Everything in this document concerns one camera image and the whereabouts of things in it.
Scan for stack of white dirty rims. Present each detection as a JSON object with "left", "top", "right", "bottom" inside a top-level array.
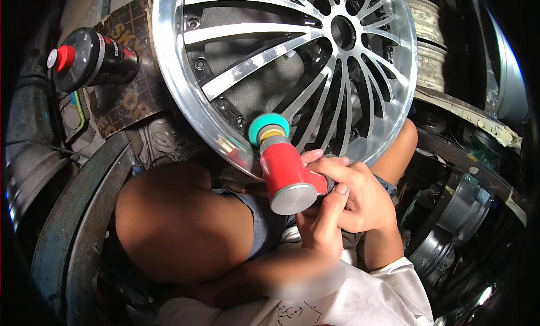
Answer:
[{"left": 404, "top": 0, "right": 449, "bottom": 94}]

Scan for red polisher with green pad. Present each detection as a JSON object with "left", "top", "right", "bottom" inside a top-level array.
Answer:
[{"left": 248, "top": 113, "right": 338, "bottom": 216}]

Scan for green-edged sanding block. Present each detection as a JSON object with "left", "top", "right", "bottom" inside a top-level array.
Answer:
[{"left": 62, "top": 90, "right": 91, "bottom": 134}]

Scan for person's right fingers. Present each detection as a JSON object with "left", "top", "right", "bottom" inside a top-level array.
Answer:
[{"left": 300, "top": 149, "right": 351, "bottom": 177}]

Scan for dusty grey wheel barrel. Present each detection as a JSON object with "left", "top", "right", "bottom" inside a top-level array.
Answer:
[{"left": 6, "top": 82, "right": 71, "bottom": 233}]

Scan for silver wheel rim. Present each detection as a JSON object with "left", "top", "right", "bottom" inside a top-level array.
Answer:
[{"left": 407, "top": 227, "right": 457, "bottom": 285}]

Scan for person's body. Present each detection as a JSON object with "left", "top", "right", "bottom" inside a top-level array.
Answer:
[{"left": 159, "top": 225, "right": 435, "bottom": 326}]

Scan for person's right hand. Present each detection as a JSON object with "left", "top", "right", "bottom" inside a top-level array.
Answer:
[{"left": 300, "top": 149, "right": 398, "bottom": 235}]

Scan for person's left thumb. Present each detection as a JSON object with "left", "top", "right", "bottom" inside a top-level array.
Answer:
[{"left": 322, "top": 184, "right": 350, "bottom": 230}]

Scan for shiny blue-grey wheel barrel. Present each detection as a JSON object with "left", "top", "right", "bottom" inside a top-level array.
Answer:
[{"left": 484, "top": 9, "right": 530, "bottom": 121}]

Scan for person's left hand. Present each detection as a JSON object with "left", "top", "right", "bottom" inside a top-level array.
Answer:
[{"left": 295, "top": 184, "right": 351, "bottom": 260}]

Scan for board with peeling white edge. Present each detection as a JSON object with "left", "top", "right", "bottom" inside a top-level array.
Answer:
[{"left": 413, "top": 87, "right": 524, "bottom": 150}]

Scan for grey metal wheel rim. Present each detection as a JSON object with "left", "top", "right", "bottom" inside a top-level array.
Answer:
[{"left": 436, "top": 172, "right": 495, "bottom": 245}]

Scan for polished multi-spoke alloy wheel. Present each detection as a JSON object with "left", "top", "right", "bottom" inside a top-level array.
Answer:
[{"left": 152, "top": 0, "right": 419, "bottom": 181}]

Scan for person's legs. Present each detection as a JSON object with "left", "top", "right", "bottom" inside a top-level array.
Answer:
[{"left": 114, "top": 116, "right": 419, "bottom": 285}]

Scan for black bottle with red cap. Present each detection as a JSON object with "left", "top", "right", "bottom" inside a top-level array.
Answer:
[{"left": 46, "top": 27, "right": 140, "bottom": 93}]

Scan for dark printed cardboard sheet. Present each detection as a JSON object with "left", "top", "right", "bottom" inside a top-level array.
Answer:
[{"left": 81, "top": 0, "right": 170, "bottom": 139}]

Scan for dark curved metal ring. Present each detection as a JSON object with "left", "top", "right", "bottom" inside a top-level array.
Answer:
[{"left": 31, "top": 131, "right": 136, "bottom": 326}]

